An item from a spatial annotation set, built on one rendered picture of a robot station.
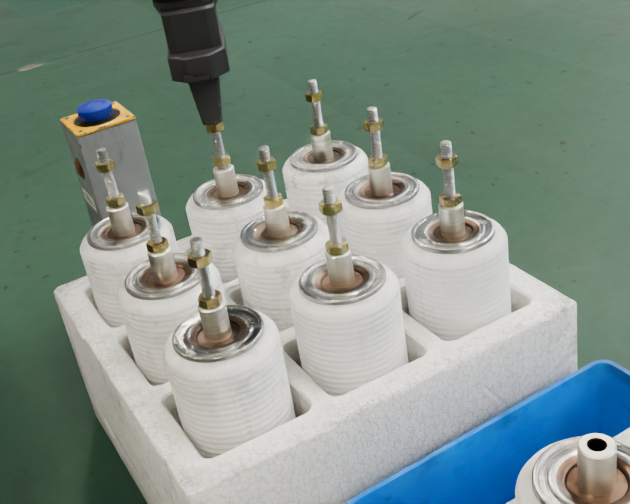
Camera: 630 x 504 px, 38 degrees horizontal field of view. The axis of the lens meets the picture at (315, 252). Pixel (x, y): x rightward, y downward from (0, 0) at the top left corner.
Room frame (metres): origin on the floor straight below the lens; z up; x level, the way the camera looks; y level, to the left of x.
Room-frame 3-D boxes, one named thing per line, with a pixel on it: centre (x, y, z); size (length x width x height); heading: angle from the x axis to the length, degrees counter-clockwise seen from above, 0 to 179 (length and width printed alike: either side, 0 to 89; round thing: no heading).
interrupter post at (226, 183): (0.89, 0.08, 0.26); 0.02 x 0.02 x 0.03
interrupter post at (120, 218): (0.84, 0.19, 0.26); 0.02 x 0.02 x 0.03
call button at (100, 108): (1.01, 0.22, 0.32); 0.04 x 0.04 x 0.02
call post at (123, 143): (1.01, 0.22, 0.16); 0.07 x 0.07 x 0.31; 25
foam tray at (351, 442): (0.78, 0.03, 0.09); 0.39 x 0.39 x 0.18; 25
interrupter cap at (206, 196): (0.89, 0.08, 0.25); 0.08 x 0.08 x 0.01
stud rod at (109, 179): (0.84, 0.19, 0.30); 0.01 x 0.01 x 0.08
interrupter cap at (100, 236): (0.84, 0.19, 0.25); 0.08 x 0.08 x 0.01
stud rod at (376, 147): (0.83, -0.08, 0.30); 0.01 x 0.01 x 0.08
